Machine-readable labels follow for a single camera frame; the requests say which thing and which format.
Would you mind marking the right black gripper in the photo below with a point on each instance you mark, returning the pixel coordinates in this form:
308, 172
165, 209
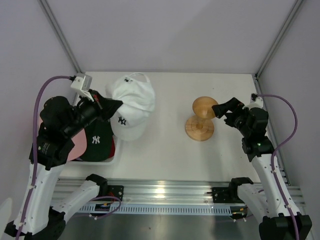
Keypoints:
234, 105

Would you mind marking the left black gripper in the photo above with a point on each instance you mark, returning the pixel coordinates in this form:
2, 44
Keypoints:
107, 107

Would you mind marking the white baseball cap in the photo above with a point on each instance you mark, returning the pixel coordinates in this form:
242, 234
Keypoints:
138, 98

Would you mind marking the dark green baseball cap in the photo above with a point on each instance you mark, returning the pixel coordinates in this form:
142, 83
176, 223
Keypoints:
98, 136

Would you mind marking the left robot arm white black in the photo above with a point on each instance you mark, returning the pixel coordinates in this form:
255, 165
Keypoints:
38, 219

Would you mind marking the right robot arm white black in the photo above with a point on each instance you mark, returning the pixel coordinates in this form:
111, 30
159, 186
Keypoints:
278, 216

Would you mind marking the wooden hat stand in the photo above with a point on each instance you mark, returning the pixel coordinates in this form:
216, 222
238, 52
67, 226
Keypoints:
200, 127

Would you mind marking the pink baseball cap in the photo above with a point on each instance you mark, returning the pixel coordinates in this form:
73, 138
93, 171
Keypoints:
54, 149

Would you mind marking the red baseball cap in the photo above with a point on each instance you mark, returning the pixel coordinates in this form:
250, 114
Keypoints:
112, 148

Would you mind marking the white plastic basket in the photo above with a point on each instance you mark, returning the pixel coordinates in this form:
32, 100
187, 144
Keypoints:
110, 160

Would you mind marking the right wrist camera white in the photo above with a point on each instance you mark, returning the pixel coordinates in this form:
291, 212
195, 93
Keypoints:
255, 102

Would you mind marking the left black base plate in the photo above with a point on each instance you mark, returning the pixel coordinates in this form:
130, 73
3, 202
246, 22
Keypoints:
115, 191

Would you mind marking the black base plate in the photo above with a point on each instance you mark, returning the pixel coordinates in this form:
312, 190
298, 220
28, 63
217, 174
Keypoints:
221, 195
115, 191

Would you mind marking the aluminium mounting rail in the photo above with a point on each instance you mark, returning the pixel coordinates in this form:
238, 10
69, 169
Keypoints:
160, 192

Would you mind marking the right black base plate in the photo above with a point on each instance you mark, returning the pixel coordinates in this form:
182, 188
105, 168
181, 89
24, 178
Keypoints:
221, 195

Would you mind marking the left aluminium frame post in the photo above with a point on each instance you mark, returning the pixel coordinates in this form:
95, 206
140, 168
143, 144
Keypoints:
52, 20

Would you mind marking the aluminium frame post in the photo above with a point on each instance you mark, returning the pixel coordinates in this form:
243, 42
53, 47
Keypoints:
288, 21
52, 20

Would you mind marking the white slotted cable duct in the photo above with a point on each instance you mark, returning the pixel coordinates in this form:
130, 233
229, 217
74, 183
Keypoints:
143, 209

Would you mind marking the right aluminium frame post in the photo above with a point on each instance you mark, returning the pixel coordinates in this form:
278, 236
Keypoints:
288, 21

